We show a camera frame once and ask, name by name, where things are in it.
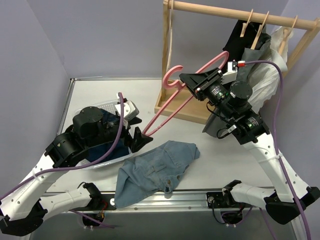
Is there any pink plastic hanger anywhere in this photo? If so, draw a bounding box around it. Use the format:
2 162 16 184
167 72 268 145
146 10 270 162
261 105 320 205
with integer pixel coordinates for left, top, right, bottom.
142 51 230 137

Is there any dark blue denim skirt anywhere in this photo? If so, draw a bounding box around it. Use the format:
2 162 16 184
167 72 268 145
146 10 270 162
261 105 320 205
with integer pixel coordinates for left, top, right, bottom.
88 109 131 165

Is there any light blue denim jacket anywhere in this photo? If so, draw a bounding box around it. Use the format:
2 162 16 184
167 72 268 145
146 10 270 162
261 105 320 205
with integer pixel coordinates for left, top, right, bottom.
114 140 200 209

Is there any beige plastic hanger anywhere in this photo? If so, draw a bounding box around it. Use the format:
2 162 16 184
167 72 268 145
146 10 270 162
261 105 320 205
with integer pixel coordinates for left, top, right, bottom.
165 0 174 73

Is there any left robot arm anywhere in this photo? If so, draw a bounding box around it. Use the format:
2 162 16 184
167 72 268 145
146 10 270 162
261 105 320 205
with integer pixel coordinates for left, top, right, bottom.
0 106 153 237

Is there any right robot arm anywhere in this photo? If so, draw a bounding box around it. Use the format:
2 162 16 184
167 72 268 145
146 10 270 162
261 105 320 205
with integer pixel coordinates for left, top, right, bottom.
179 68 320 225

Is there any wooden hanger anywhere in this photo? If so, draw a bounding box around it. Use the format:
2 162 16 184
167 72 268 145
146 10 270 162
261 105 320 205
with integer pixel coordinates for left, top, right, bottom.
250 11 270 50
240 8 254 38
277 15 298 55

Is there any wooden clothes rack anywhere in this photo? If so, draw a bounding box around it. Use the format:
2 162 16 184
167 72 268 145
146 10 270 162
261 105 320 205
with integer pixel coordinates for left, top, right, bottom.
154 0 320 125

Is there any white plastic basket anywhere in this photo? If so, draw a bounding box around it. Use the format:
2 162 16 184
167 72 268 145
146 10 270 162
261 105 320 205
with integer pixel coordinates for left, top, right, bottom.
62 99 136 171

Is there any black garment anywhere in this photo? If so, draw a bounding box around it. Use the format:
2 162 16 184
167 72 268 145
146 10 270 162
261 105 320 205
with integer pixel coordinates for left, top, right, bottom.
222 20 260 62

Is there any grey garment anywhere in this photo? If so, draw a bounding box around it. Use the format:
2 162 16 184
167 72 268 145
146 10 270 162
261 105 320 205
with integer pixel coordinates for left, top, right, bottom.
202 33 271 138

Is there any white shirt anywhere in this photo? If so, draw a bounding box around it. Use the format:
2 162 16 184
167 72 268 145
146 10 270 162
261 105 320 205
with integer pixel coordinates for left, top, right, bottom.
248 26 294 113

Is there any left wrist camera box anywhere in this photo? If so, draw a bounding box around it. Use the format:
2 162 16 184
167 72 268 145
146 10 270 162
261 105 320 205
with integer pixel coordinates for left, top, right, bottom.
114 92 140 122

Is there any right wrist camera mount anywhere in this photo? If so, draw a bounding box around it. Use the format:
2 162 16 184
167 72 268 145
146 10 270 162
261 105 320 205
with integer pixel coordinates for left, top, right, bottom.
221 60 246 85

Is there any aluminium mounting rail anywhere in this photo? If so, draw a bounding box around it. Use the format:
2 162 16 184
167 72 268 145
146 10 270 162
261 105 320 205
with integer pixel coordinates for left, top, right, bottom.
59 189 250 213

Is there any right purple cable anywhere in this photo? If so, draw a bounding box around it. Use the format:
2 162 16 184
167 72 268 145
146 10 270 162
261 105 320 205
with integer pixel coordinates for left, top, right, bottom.
246 59 312 240

